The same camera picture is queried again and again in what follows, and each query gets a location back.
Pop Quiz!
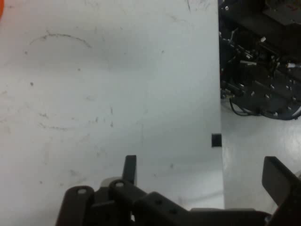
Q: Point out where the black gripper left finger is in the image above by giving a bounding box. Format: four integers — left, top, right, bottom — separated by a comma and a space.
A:
55, 154, 191, 226

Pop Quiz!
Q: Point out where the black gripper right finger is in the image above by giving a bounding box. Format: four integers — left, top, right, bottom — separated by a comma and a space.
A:
261, 156, 301, 226

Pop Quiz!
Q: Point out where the small black square clip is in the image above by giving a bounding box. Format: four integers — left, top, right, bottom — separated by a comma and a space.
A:
211, 133, 222, 148

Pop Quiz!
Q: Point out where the black machine with screws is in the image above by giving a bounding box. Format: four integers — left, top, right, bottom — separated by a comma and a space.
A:
218, 0, 301, 122

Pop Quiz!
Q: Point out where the black cable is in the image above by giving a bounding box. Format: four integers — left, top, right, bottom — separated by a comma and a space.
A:
229, 97, 262, 116

